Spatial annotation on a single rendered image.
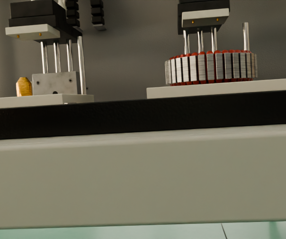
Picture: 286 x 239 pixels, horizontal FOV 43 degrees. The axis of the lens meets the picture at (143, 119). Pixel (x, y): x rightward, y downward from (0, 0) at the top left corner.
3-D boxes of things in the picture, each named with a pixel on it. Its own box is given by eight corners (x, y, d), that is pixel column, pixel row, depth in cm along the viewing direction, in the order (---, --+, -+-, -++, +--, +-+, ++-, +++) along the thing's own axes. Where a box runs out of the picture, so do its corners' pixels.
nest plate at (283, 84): (292, 89, 37) (291, 77, 37) (147, 99, 38) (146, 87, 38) (259, 92, 52) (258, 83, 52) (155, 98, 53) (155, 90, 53)
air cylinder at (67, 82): (78, 104, 59) (75, 69, 59) (34, 106, 60) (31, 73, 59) (85, 103, 64) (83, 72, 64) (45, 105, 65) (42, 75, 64)
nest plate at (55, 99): (63, 104, 39) (62, 93, 39) (-66, 112, 41) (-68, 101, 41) (94, 103, 54) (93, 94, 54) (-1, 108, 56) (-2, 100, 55)
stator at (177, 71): (271, 79, 39) (270, 45, 39) (169, 86, 39) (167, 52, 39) (243, 84, 50) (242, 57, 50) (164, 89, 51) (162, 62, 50)
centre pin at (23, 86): (29, 97, 46) (27, 76, 46) (14, 98, 46) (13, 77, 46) (34, 97, 48) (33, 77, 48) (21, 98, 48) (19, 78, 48)
